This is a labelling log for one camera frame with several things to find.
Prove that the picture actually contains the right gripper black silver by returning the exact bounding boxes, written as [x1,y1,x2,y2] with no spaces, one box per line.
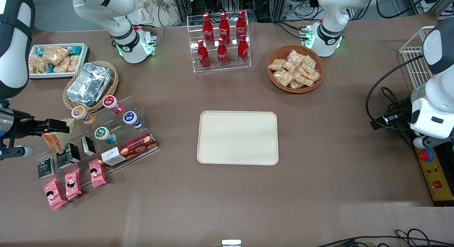
[0,105,70,138]

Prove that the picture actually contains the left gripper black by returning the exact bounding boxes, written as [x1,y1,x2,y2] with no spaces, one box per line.
[370,106,413,131]

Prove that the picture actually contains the wrapped triangle sandwich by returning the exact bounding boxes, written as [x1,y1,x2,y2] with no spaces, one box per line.
[42,118,76,152]

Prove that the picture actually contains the beige rectangular tray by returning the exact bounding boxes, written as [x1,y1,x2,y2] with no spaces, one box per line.
[197,111,279,166]

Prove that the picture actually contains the orange lid yogurt cup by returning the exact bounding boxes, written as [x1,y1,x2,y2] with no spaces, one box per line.
[71,105,96,126]

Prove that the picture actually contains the small black snack box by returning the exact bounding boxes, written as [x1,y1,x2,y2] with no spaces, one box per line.
[81,136,96,157]
[56,143,82,169]
[38,158,56,179]

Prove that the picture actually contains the white rectangular snack bin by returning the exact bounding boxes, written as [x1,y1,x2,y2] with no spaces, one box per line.
[28,43,89,79]

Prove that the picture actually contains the green lid yogurt cup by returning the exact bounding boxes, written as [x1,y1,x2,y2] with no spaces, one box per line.
[94,127,117,145]

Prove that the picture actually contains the stacked silver foil containers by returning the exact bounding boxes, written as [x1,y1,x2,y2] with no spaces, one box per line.
[67,62,114,108]

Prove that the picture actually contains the pink snack packet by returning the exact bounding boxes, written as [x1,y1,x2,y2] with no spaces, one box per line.
[88,159,107,189]
[65,168,83,201]
[43,179,67,211]

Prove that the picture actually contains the red lid yogurt cup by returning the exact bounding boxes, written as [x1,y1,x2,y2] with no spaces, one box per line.
[102,95,125,115]

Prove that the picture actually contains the clear acrylic stepped shelf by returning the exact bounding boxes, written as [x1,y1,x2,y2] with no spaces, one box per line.
[35,95,161,186]

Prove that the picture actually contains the black box yellow control panel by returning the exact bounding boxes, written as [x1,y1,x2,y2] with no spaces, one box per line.
[413,144,454,207]

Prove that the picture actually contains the large rice cracker packet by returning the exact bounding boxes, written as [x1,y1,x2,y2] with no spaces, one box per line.
[42,45,70,66]

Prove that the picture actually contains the oval brown wicker basket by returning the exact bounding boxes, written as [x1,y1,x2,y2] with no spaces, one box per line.
[63,61,119,114]

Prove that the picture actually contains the blue lid yogurt cup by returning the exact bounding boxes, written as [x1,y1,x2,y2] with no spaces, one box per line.
[123,111,144,130]

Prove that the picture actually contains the red tartan cookie box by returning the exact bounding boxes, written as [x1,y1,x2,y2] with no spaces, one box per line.
[98,133,159,169]

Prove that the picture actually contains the round brown wicker basket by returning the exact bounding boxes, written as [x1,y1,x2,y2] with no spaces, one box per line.
[266,44,325,94]

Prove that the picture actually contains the crumpled white sheet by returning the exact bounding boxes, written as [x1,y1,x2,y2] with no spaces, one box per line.
[133,0,183,28]

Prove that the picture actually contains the red cola bottle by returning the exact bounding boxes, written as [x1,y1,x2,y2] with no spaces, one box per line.
[219,12,231,45]
[237,34,249,65]
[217,38,229,67]
[202,13,215,46]
[197,40,210,69]
[236,10,248,42]

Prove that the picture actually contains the clear acrylic bottle rack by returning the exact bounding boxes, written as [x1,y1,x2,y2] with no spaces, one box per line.
[187,10,252,74]

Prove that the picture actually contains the black power cable with plug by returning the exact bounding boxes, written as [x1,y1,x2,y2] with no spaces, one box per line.
[381,87,414,144]

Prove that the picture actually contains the black camera cable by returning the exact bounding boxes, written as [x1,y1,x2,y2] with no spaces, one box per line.
[365,55,425,131]

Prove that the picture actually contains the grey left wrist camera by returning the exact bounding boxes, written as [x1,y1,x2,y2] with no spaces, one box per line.
[413,135,436,149]

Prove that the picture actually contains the white wire rack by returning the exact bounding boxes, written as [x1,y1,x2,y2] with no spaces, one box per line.
[399,26,437,90]

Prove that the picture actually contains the black floor cable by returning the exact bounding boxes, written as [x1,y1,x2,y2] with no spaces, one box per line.
[316,229,454,247]

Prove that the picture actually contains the aluminium frame rack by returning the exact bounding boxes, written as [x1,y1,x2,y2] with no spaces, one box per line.
[172,0,285,23]

